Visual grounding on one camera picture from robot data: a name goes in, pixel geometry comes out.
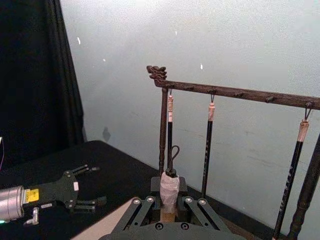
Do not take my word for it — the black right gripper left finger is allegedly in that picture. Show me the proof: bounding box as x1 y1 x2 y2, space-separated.
121 176 163 230

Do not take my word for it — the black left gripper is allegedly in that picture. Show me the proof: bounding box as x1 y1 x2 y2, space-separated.
23 163 108 214

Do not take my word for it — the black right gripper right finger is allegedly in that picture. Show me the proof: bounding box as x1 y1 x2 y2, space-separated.
177 177 227 231

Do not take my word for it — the black brush with white tape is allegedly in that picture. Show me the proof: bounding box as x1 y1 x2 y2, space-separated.
159 145 181 222

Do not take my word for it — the black hanging calligraphy brush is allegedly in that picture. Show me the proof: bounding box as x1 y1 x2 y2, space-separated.
273 101 314 239
166 88 175 174
200 92 217 198

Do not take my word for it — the dark carved wooden brush rack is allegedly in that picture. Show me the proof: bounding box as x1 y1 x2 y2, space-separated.
146 65 320 240

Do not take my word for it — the black curtain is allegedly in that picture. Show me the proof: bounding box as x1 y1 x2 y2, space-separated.
0 0 86 174

